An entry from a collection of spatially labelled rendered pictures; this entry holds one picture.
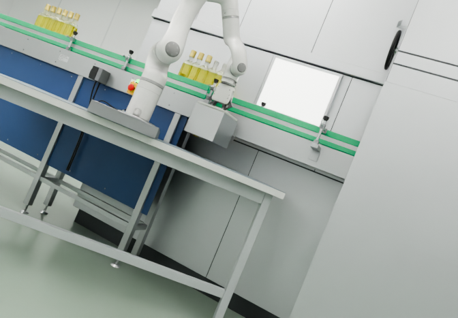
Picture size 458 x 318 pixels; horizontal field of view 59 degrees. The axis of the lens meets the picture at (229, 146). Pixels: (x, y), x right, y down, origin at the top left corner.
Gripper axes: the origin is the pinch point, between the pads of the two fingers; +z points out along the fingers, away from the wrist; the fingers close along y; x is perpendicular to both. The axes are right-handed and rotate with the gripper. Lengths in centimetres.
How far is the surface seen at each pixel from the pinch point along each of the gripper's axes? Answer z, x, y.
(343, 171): 4, -19, -69
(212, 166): 26.7, 17.2, -17.7
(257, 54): -46, -34, 6
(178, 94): -2.3, -5.8, 29.2
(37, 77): 19, -3, 133
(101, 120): 27, 45, 29
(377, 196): 10, -4, -89
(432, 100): -39, -4, -95
